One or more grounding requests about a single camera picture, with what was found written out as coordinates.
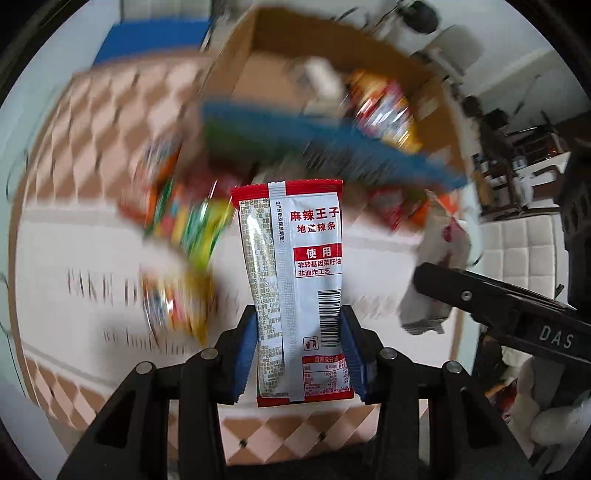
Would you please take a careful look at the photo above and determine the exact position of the red orange snack bag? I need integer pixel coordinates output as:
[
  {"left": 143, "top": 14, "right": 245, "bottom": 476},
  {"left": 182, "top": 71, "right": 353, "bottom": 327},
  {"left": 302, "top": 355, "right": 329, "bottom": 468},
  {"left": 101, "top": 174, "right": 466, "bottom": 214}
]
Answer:
[{"left": 369, "top": 185, "right": 462, "bottom": 232}]

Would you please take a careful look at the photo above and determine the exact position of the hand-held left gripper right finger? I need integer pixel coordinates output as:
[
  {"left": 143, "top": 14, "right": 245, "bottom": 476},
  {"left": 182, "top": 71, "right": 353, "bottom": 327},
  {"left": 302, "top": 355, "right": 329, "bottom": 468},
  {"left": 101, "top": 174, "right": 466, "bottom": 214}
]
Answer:
[{"left": 339, "top": 305, "right": 532, "bottom": 480}]

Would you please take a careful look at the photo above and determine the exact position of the pile of colourful snack packets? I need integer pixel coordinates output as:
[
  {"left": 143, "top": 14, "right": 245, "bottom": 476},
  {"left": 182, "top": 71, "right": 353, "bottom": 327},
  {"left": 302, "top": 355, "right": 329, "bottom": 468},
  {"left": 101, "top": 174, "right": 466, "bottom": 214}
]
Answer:
[{"left": 117, "top": 138, "right": 236, "bottom": 344}]

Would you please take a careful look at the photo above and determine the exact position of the blue cushion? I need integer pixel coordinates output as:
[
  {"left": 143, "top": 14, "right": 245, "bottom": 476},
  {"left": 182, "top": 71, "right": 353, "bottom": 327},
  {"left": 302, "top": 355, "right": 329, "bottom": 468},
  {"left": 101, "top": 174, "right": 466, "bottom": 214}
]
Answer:
[{"left": 92, "top": 28, "right": 222, "bottom": 68}]

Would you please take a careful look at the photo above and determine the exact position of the barbell with black plates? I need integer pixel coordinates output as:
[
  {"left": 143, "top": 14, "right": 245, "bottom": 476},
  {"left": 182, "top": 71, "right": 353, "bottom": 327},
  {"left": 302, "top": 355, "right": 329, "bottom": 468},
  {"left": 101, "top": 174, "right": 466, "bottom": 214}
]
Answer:
[{"left": 388, "top": 0, "right": 439, "bottom": 34}]

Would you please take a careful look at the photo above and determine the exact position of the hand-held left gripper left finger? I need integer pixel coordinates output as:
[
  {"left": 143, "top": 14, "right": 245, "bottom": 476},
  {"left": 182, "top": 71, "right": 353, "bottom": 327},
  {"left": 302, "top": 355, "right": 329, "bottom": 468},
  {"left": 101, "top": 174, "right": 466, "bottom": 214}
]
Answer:
[{"left": 55, "top": 305, "right": 259, "bottom": 480}]

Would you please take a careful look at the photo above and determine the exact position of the small white snack bag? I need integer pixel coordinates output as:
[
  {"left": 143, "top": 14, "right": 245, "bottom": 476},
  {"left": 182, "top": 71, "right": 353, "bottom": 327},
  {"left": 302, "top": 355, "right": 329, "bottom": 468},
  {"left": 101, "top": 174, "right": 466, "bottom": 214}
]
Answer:
[{"left": 291, "top": 58, "right": 347, "bottom": 93}]

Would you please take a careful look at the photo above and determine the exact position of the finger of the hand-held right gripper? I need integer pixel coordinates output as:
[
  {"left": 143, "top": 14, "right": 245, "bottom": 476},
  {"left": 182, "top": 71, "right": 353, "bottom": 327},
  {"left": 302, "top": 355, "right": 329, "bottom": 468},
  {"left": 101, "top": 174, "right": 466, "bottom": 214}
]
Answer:
[{"left": 412, "top": 262, "right": 522, "bottom": 326}]

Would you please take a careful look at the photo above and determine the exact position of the crumpled white snack bag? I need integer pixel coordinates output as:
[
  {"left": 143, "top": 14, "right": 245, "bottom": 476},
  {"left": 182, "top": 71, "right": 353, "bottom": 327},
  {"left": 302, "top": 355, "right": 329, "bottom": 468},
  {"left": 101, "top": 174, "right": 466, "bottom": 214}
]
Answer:
[{"left": 399, "top": 217, "right": 483, "bottom": 335}]

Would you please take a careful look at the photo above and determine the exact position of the orange yellow snack bag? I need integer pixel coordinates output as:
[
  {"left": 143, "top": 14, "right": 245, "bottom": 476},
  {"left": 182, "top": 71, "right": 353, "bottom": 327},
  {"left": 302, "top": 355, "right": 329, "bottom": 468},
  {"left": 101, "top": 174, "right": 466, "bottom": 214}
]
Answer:
[{"left": 344, "top": 69, "right": 423, "bottom": 155}]

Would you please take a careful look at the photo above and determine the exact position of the red white snack packet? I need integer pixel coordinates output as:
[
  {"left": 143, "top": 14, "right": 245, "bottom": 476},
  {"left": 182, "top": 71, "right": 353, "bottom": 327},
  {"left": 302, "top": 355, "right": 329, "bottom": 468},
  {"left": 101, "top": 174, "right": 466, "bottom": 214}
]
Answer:
[{"left": 231, "top": 180, "right": 356, "bottom": 408}]

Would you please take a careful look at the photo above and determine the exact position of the checkered printed table mat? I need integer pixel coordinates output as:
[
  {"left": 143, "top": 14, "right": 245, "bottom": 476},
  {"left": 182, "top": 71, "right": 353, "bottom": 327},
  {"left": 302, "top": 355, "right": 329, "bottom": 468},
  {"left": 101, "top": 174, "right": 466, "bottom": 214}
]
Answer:
[{"left": 9, "top": 60, "right": 476, "bottom": 467}]

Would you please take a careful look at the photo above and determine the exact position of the grey chair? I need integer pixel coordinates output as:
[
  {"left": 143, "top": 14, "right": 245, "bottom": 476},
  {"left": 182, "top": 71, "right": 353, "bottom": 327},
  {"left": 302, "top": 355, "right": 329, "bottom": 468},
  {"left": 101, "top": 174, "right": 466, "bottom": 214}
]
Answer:
[{"left": 427, "top": 25, "right": 483, "bottom": 81}]

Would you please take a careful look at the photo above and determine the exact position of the cardboard box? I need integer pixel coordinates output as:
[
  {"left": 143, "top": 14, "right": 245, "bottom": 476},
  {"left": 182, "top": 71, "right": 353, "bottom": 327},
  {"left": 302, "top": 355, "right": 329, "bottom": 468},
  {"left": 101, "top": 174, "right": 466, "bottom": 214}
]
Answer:
[{"left": 196, "top": 7, "right": 469, "bottom": 192}]

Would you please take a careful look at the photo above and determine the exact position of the white padded chair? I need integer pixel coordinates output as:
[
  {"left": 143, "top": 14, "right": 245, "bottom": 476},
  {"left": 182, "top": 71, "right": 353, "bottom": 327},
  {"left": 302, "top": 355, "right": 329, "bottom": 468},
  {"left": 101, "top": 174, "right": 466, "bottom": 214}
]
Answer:
[{"left": 480, "top": 215, "right": 561, "bottom": 296}]

